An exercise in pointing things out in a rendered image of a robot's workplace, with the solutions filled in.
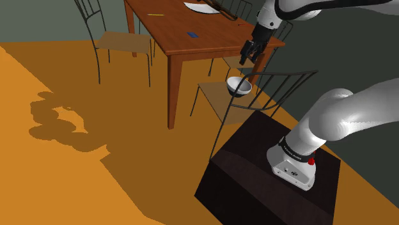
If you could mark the yellow pencil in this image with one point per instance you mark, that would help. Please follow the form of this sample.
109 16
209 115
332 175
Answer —
155 14

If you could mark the white plate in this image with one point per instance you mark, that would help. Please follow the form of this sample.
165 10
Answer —
199 7

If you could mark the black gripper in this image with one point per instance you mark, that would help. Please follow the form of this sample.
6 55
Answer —
261 33

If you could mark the dark brown tongs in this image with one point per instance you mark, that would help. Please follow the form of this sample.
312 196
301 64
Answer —
226 12

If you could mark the blue card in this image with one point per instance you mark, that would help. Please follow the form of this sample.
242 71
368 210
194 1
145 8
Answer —
192 35

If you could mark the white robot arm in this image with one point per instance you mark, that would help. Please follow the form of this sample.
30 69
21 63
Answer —
339 112

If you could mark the white bowl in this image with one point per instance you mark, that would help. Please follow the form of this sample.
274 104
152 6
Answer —
239 86

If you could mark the brown wooden table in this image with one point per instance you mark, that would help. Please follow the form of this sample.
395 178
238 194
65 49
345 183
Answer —
193 46

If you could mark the dark robot stand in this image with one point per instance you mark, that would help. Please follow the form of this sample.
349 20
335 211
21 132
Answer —
249 174

